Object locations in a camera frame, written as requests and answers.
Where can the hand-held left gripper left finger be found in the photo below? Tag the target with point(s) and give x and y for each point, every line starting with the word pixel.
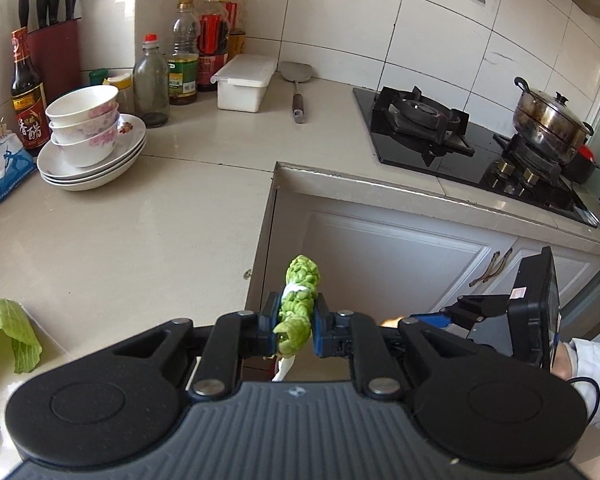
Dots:
pixel 271 327

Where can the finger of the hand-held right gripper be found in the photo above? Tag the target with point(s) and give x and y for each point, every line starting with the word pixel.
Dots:
pixel 480 306
pixel 430 319

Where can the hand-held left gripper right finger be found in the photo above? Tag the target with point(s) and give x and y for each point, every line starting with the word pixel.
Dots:
pixel 321 327

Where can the green cabbage leaf scrap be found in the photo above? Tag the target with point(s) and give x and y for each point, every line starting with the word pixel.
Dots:
pixel 296 300

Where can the person's right forearm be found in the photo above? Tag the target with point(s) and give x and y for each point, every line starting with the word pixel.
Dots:
pixel 580 360

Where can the white cabinet door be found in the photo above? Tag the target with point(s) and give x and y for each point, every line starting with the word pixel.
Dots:
pixel 395 260
pixel 530 255

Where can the red black pot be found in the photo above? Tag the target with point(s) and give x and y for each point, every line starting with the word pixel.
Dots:
pixel 582 165

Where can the black glass gas stove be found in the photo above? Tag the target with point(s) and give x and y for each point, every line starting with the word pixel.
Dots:
pixel 480 147

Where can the stainless steel pot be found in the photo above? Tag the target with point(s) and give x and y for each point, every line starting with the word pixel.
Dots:
pixel 547 135

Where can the steel pot lid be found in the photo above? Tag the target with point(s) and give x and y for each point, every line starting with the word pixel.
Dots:
pixel 555 107

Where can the white floral plate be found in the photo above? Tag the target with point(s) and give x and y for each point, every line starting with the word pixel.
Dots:
pixel 107 178
pixel 100 186
pixel 130 132

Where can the white plastic container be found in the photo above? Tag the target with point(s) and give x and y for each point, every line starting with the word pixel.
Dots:
pixel 242 82

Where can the metal spatula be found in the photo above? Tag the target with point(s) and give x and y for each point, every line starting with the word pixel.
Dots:
pixel 296 77

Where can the green cabbage leaf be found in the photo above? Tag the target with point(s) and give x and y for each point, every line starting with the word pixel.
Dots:
pixel 7 327

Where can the red cap glass bottle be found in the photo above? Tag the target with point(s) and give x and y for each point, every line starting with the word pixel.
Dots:
pixel 151 90

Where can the green label oil bottle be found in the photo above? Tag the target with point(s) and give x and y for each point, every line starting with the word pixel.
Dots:
pixel 183 70

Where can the yellow lid jar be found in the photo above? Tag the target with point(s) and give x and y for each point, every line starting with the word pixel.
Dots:
pixel 122 92

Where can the red label dark bottle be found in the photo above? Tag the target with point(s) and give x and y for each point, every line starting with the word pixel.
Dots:
pixel 213 45

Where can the green lid jar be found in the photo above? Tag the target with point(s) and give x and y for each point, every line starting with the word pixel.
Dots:
pixel 99 77

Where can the yellow oil bottle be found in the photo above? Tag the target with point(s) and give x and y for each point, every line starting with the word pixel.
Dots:
pixel 236 20

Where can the blue white salt bag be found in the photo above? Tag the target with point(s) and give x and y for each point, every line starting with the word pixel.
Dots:
pixel 5 170

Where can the dark vinegar bottle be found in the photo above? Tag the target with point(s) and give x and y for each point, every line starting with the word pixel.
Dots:
pixel 27 105

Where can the dark red knife block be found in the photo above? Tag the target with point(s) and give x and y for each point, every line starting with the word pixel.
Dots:
pixel 55 60

